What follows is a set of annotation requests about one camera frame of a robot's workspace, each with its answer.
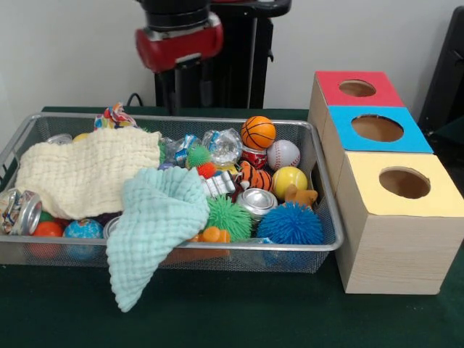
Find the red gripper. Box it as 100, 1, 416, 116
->
135, 12, 225, 114

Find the green spiky ball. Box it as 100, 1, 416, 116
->
206, 195, 253, 242

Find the blue spiky ball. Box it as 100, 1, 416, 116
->
257, 202, 323, 244

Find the orange tiger plush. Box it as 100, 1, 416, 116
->
237, 162, 273, 192

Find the dark green table cloth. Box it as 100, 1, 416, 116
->
0, 106, 464, 348

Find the yellow tennis ball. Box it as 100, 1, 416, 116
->
271, 166, 309, 201

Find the colourful spotted fabric scrap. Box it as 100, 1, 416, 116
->
94, 102, 138, 131

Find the shallow clear mesh bin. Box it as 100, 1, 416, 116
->
0, 112, 344, 275

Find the wooden box with three holes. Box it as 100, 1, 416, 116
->
307, 70, 464, 295

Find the silver drink can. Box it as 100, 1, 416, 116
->
235, 188, 279, 220

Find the black monitor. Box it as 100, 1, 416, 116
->
418, 5, 464, 126

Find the cream muslin cloth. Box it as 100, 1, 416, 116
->
16, 126, 163, 221

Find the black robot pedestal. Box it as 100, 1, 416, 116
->
152, 0, 293, 109

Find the mint muslin cloth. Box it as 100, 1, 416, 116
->
106, 167, 210, 313

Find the small orange basketball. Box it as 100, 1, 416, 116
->
241, 115, 277, 152

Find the white baseball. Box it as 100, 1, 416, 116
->
267, 140, 302, 171

